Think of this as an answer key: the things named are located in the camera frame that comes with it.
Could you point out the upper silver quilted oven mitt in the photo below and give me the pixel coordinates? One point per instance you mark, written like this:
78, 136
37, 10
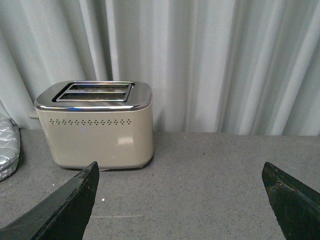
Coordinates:
9, 143

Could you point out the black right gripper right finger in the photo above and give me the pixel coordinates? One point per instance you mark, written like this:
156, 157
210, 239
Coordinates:
296, 206

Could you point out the silver quilted oven mitt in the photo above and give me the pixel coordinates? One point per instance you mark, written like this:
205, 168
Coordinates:
9, 143
6, 171

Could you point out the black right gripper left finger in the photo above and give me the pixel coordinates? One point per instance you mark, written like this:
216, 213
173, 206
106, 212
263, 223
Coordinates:
63, 215

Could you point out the lower silver quilted oven mitt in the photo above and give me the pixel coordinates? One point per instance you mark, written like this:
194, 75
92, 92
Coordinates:
6, 171

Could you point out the cream two-slot toaster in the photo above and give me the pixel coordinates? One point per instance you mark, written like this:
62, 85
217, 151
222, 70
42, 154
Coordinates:
108, 122

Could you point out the pale grey curtain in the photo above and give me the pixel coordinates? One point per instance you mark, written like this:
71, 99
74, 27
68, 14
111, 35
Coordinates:
243, 67

